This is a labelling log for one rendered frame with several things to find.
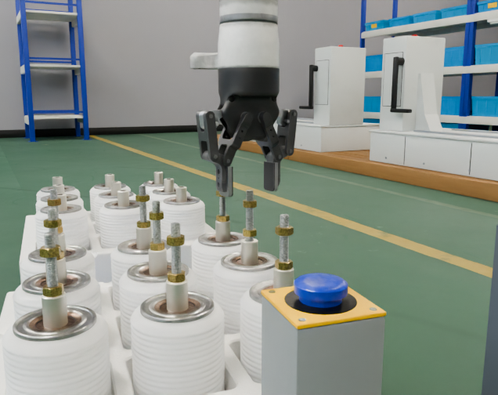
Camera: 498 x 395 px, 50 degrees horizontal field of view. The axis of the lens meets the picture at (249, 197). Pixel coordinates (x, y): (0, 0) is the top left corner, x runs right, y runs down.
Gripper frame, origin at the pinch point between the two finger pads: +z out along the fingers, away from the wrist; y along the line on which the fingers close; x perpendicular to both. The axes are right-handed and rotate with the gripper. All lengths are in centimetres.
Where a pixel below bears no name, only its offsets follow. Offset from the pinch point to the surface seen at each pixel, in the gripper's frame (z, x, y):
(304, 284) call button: 2.7, -26.7, -13.5
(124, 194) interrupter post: 8.1, 43.7, 0.2
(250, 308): 11.1, -11.6, -7.7
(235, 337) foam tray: 17.7, -4.8, -5.3
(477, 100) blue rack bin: -7, 280, 490
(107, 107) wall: 2, 587, 193
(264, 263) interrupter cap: 10.4, -1.9, 1.0
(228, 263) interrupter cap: 10.3, 0.6, -2.8
